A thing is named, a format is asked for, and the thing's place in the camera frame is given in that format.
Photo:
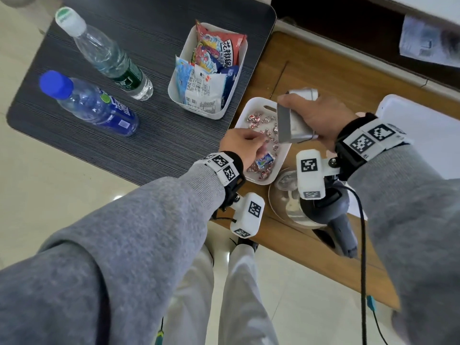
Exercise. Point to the person's right forearm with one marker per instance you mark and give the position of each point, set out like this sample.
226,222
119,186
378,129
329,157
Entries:
413,229

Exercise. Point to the large white tray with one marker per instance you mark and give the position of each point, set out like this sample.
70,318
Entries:
424,132

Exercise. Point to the red snack packet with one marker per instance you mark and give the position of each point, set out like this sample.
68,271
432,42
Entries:
230,46

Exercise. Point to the small blue candy snack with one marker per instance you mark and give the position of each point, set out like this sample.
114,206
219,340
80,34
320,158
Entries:
264,160

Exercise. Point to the person's right hand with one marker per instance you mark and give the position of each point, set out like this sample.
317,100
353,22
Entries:
327,118

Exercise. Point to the square metal tin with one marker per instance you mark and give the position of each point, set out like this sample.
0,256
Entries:
293,129

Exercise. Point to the green cap water bottle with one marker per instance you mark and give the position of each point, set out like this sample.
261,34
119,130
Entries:
108,57

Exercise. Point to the white plastic basket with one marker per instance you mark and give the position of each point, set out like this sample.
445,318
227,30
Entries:
253,104
215,114

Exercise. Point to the blue cap water bottle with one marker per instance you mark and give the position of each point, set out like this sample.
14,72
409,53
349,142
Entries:
93,104

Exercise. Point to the white marker wrist tracker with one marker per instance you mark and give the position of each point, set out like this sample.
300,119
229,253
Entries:
249,215
311,172

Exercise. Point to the person's leg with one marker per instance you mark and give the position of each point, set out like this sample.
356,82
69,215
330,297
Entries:
194,312
244,309

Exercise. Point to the white marker right wrist tracker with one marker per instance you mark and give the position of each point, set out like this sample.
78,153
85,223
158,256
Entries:
311,172

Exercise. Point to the person's left hand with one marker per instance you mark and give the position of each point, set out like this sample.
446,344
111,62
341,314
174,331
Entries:
244,143

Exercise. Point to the printed paper sheet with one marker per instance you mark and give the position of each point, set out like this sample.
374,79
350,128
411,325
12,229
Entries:
420,43

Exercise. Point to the person's left leg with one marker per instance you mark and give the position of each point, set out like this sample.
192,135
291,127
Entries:
194,312

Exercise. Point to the pile of candies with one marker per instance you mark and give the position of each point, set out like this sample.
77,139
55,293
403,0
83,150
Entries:
256,120

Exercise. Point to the person's right leg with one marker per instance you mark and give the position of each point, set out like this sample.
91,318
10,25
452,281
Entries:
244,309

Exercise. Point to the dark blue snack packet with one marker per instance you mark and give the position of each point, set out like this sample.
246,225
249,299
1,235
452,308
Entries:
206,57

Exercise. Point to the white marker left wrist tracker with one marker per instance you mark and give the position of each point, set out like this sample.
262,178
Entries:
249,215

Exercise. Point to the light blue white packet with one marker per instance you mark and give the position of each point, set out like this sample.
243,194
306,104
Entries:
201,89

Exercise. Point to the person's left forearm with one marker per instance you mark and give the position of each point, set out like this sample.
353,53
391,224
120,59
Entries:
108,255

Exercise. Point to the steel kettle with black lid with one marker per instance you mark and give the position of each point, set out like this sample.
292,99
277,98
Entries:
338,219

